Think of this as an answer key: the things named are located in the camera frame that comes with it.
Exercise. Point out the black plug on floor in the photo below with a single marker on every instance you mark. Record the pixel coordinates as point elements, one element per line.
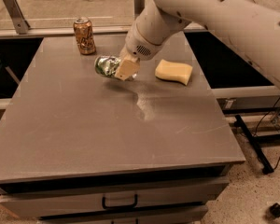
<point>275,210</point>

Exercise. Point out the upright orange soda can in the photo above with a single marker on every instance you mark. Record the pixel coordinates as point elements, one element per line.
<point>84,36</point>

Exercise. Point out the metal railing bracket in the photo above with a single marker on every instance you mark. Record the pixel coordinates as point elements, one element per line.
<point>21,25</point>
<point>138,6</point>

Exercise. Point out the black floor stand leg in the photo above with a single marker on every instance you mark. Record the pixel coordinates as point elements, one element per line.
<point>267,168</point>

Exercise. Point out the grey lower drawer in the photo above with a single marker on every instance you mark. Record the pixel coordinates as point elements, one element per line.
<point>164,215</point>

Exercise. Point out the grey upper drawer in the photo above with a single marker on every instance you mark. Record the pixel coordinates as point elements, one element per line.
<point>78,201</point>

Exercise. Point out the middle metal railing bracket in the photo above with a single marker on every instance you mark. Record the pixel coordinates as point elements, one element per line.
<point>138,6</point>

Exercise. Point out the crushed green soda can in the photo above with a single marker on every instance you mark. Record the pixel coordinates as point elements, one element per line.
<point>106,66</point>

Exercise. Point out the yellow sponge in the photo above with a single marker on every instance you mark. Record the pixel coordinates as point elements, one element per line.
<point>170,71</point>

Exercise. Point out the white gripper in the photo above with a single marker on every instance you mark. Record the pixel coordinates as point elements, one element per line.
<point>139,46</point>

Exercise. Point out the left metal railing bracket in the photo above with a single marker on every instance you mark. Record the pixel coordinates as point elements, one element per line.
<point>21,25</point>

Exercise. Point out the black drawer handle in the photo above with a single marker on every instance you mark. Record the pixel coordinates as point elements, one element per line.
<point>121,202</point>

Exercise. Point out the grey drawer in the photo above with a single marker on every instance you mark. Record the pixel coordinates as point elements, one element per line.
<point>78,201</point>
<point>164,215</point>

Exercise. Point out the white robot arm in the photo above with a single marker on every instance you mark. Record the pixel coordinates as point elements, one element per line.
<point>250,30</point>

